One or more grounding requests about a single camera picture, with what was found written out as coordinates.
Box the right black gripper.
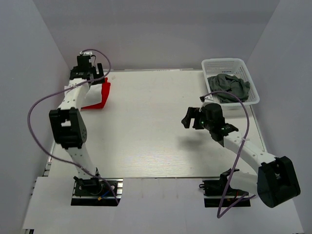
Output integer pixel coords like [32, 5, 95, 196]
[182, 107, 214, 131]

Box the dark grey t-shirt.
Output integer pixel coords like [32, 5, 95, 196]
[207, 74, 251, 103]

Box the white t-shirt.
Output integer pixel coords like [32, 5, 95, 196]
[59, 83, 102, 110]

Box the folded red t-shirt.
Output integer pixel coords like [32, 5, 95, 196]
[82, 78, 111, 110]

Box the white plastic basket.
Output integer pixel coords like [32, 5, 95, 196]
[201, 58, 260, 106]

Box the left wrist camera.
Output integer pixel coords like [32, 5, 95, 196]
[79, 50, 93, 56]

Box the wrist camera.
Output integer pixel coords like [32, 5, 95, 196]
[79, 50, 93, 56]
[199, 96, 214, 111]

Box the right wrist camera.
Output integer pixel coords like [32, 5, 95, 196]
[199, 96, 214, 111]

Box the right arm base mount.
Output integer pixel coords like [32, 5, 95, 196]
[199, 179, 245, 208]

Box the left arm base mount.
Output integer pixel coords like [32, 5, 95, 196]
[71, 176, 123, 207]

